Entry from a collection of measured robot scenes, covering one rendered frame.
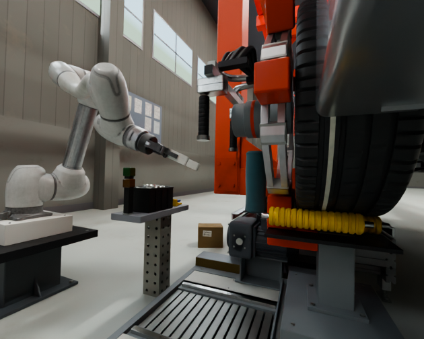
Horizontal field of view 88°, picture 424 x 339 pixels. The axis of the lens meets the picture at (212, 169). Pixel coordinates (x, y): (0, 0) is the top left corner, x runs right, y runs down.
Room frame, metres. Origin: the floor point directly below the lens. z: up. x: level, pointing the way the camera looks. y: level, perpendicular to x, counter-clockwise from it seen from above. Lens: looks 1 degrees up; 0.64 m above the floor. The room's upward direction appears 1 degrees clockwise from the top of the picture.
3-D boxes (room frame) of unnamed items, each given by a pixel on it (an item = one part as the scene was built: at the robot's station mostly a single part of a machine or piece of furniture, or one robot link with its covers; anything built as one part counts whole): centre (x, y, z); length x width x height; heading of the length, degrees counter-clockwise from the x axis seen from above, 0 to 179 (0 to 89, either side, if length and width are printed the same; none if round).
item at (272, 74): (0.50, -0.14, 0.85); 0.09 x 0.08 x 0.07; 158
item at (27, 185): (1.18, 0.98, 0.56); 0.18 x 0.16 x 0.22; 149
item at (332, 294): (0.73, -0.41, 0.32); 0.40 x 0.30 x 0.28; 158
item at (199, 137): (0.73, 0.03, 0.83); 0.04 x 0.04 x 0.16
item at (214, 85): (0.72, 0.00, 0.93); 0.09 x 0.05 x 0.05; 68
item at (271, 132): (0.79, -0.25, 0.85); 0.54 x 0.07 x 0.54; 158
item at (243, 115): (0.82, -0.19, 0.85); 0.21 x 0.14 x 0.14; 68
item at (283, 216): (0.65, -0.30, 0.51); 0.29 x 0.06 x 0.06; 68
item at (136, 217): (1.17, 0.30, 0.44); 0.43 x 0.17 x 0.03; 158
